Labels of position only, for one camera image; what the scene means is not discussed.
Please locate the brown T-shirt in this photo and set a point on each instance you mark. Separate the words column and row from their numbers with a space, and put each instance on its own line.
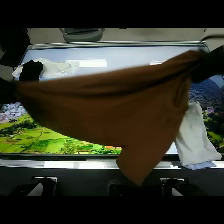
column 100, row 106

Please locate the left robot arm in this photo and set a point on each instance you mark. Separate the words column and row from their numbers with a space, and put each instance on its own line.
column 6, row 91

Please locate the white crumpled garment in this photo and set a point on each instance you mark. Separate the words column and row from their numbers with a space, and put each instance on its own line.
column 56, row 68

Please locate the white folded garment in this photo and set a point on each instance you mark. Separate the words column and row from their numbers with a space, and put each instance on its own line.
column 195, row 136

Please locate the black garment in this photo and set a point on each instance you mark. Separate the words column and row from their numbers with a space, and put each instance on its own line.
column 30, row 70

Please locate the silver frame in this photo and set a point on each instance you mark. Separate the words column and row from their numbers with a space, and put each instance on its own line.
column 66, row 164

